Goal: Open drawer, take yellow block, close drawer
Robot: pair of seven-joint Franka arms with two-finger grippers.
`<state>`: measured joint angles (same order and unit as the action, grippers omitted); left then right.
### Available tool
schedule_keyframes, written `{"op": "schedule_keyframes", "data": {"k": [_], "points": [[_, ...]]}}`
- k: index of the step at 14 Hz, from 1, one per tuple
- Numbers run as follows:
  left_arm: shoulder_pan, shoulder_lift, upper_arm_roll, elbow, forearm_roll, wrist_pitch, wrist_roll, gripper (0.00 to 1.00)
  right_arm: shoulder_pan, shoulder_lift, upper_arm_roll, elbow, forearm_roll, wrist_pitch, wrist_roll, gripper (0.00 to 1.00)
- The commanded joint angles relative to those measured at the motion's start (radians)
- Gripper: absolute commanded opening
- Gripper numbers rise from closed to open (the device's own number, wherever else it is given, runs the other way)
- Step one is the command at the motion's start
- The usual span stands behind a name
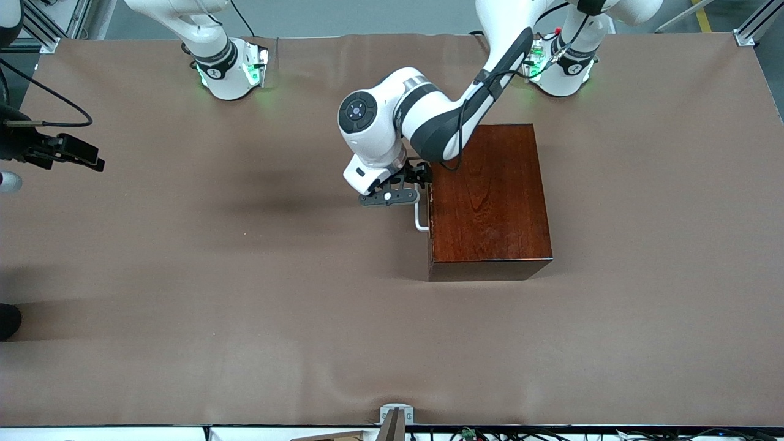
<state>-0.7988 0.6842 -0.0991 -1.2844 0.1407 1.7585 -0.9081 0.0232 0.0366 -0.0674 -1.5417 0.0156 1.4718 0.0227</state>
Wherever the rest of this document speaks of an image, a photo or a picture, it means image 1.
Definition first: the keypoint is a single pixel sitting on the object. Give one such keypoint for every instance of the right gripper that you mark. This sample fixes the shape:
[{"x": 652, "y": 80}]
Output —
[{"x": 18, "y": 144}]

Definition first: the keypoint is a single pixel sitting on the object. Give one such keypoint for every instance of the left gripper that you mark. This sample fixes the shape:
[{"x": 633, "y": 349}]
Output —
[{"x": 420, "y": 173}]

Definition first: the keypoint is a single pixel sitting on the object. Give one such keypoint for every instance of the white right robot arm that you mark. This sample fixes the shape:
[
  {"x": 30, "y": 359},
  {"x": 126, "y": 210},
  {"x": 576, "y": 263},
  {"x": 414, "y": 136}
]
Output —
[{"x": 226, "y": 79}]

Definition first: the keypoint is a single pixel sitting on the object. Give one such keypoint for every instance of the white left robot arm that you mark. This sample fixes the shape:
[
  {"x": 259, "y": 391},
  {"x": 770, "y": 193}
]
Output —
[{"x": 429, "y": 116}]

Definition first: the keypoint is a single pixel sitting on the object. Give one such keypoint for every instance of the dark brown wooden cabinet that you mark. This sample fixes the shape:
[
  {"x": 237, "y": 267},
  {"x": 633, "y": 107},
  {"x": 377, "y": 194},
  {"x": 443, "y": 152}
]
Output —
[{"x": 490, "y": 214}]

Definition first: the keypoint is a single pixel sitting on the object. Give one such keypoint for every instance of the black rounded object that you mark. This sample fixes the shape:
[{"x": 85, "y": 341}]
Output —
[{"x": 7, "y": 321}]

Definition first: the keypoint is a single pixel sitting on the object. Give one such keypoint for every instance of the brown table cloth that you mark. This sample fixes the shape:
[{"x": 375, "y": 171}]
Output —
[{"x": 245, "y": 306}]

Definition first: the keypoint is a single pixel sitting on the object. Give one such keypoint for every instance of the green connector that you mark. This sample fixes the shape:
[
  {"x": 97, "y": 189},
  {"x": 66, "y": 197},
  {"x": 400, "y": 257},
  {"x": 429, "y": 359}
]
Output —
[{"x": 468, "y": 433}]

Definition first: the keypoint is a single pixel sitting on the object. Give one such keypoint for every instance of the light wooden board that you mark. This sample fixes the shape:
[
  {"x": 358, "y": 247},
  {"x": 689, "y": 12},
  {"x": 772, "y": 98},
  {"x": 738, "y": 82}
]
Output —
[{"x": 331, "y": 437}]

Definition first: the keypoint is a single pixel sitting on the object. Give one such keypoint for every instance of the yellow floor tape strip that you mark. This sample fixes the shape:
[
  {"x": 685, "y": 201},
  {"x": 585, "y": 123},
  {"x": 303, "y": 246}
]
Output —
[{"x": 703, "y": 15}]

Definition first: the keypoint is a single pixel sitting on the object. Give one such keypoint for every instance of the aluminium frame profile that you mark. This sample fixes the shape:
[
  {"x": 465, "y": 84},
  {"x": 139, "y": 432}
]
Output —
[
  {"x": 753, "y": 27},
  {"x": 46, "y": 27}
]

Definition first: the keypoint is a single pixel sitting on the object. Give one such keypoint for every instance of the grey metal bracket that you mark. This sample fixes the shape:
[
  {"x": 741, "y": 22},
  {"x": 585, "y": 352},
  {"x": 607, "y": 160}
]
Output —
[{"x": 397, "y": 422}]

